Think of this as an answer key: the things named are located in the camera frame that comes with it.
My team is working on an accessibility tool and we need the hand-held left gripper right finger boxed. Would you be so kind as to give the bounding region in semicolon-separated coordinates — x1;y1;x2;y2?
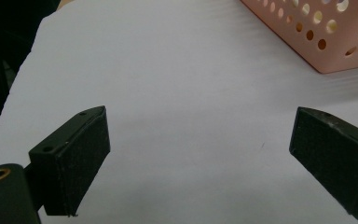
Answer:
288;106;358;221

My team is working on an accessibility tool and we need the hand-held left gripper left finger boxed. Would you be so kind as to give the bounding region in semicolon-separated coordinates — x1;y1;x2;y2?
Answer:
28;105;111;217

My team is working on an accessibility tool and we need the pink perforated plastic basket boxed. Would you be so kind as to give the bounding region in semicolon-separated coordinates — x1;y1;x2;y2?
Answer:
240;0;358;75

